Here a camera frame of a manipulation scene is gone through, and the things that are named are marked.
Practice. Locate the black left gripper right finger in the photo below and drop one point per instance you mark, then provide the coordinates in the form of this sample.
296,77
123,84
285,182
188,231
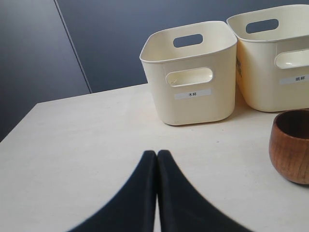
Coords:
182,208

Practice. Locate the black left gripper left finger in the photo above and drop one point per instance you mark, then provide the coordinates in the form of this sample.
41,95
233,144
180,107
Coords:
132,209

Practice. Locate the brown wooden cup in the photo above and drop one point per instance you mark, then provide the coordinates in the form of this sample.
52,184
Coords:
289,145

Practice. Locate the cream bin left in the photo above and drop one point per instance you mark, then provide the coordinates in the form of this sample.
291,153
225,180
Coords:
191,71

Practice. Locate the cream bin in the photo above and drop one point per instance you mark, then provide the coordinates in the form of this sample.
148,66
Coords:
272,66
191,71

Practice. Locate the cream bin middle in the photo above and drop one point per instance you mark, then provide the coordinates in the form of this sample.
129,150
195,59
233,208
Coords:
272,66

